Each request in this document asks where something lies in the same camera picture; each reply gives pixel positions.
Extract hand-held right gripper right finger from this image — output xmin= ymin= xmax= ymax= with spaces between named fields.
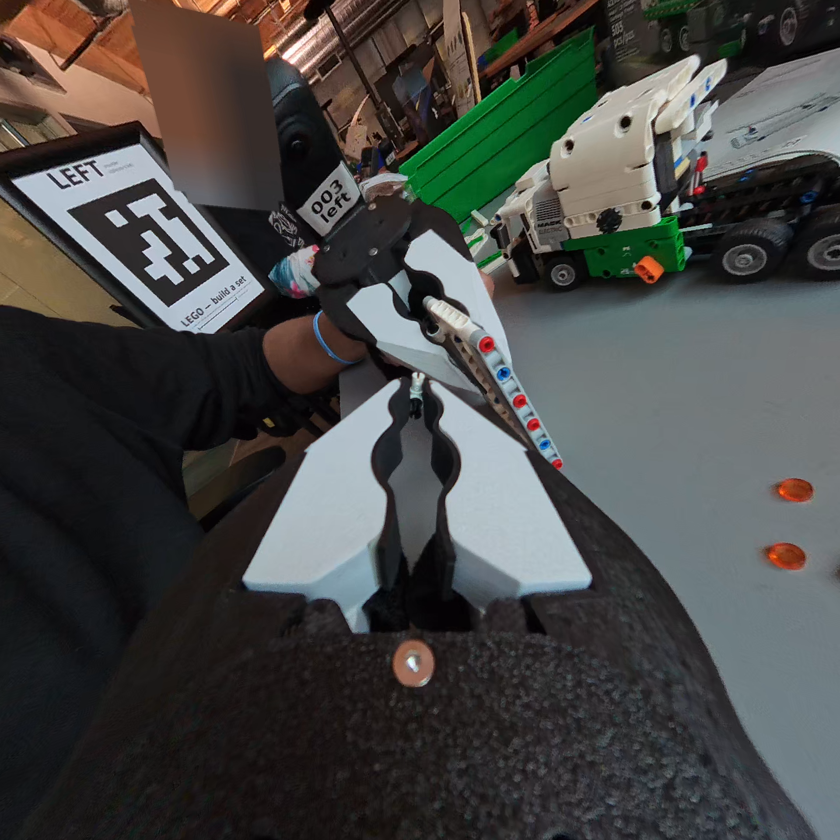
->
xmin=425 ymin=382 xmax=593 ymax=619

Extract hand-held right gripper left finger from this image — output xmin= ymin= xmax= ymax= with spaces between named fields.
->
xmin=243 ymin=378 xmax=403 ymax=632

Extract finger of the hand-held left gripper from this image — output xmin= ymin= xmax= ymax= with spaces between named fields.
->
xmin=346 ymin=274 xmax=485 ymax=396
xmin=402 ymin=230 xmax=510 ymax=370

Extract grey lego beam with pins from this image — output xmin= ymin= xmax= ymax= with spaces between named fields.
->
xmin=423 ymin=295 xmax=565 ymax=471

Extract person's left forearm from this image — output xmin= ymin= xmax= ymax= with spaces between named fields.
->
xmin=0 ymin=305 xmax=368 ymax=473

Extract pile of white lego pieces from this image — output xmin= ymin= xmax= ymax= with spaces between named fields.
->
xmin=459 ymin=210 xmax=504 ymax=271

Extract white and green lego truck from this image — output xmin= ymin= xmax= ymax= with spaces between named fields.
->
xmin=491 ymin=56 xmax=840 ymax=293

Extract dark lego box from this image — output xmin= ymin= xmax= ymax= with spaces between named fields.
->
xmin=604 ymin=0 xmax=840 ymax=86

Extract lego instruction booklet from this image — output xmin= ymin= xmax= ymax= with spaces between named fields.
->
xmin=699 ymin=49 xmax=840 ymax=188

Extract blue wristband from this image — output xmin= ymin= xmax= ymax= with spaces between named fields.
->
xmin=312 ymin=310 xmax=363 ymax=366

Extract green plastic bins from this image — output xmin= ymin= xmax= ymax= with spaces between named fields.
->
xmin=399 ymin=29 xmax=599 ymax=224

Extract black framed marker sign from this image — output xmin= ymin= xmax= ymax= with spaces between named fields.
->
xmin=0 ymin=121 xmax=278 ymax=336

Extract person's black clothing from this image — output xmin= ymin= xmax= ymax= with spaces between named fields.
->
xmin=0 ymin=453 xmax=204 ymax=840

